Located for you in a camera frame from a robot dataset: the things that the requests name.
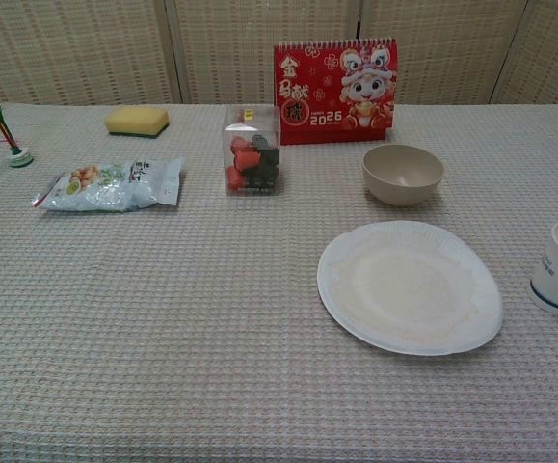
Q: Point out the beige woven tablecloth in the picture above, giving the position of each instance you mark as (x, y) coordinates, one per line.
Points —
(163, 313)

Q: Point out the clear box red black pieces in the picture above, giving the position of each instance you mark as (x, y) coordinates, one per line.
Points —
(252, 164)

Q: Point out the yellow sponge green base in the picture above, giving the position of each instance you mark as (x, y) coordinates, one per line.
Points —
(136, 119)

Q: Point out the green red feather shuttlecock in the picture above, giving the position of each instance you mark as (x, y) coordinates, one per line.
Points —
(6, 130)

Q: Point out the white paper plate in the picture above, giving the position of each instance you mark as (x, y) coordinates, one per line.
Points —
(404, 289)

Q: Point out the silver green snack bag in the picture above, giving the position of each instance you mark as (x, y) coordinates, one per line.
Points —
(114, 185)

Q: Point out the beige bowl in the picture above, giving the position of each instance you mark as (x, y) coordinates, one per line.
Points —
(394, 188)

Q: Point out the white mug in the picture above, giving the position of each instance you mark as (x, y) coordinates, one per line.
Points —
(555, 275)

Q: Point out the bamboo folding screen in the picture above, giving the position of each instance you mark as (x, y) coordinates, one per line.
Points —
(90, 48)

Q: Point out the red desk calendar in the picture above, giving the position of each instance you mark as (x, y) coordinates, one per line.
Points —
(317, 72)

